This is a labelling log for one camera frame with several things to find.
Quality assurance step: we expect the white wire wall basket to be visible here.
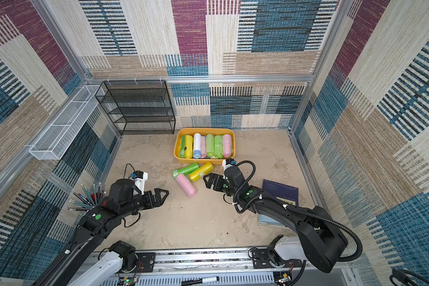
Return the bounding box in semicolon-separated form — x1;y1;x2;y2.
29;85;99;160

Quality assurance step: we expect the yellow plastic storage box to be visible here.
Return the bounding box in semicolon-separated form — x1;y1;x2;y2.
173;128;236;165

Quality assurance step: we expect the dark blue notebook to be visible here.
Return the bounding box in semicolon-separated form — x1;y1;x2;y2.
262;179;299;206

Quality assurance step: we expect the white roll blue end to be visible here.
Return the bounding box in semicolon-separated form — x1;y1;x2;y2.
193;133;201;159

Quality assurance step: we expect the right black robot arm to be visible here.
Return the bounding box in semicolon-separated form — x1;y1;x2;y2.
203;174;363;273

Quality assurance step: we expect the pink roll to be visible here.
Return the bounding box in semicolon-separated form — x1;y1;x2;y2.
222;134;232;158
201;136;207;158
175;174;197;197

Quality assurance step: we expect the light green roll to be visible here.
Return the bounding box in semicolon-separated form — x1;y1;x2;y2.
206;134;215;157
214;135;224;159

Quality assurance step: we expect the dark green roll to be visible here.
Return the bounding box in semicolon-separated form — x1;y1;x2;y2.
178;135;185;158

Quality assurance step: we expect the black marker pen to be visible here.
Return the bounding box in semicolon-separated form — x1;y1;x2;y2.
181;276;220;286

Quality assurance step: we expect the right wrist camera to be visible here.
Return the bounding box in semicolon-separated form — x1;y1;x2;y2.
222;158;237;171

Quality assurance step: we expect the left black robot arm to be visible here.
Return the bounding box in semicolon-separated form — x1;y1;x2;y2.
33;179;169;286

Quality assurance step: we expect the small yellow roll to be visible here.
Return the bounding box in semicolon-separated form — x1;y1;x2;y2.
184;135;194;158

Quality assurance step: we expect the light blue stapler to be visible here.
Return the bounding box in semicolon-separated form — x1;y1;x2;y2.
258;214;284;227

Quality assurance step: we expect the red pencil cup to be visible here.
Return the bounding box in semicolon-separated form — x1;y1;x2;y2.
67;183;106;212

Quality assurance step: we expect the black mesh shelf rack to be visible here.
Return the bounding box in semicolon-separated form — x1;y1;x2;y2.
95;80;176;136

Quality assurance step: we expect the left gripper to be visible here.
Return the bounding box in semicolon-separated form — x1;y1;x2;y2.
120;188;170;219

